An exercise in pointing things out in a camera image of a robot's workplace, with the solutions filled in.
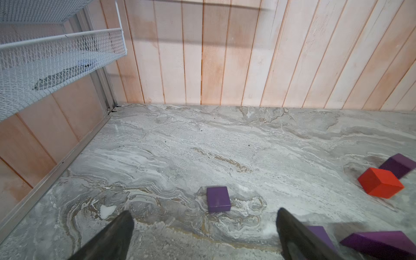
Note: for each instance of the purple rectangular brick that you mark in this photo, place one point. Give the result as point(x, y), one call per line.
point(218, 199)

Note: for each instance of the red cube brick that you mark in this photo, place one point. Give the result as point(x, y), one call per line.
point(380, 183)

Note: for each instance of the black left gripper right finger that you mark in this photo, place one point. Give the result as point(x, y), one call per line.
point(298, 242)

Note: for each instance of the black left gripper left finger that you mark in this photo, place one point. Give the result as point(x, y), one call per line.
point(111, 243)

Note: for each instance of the white wire mesh shelf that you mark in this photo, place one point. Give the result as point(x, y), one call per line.
point(35, 64)

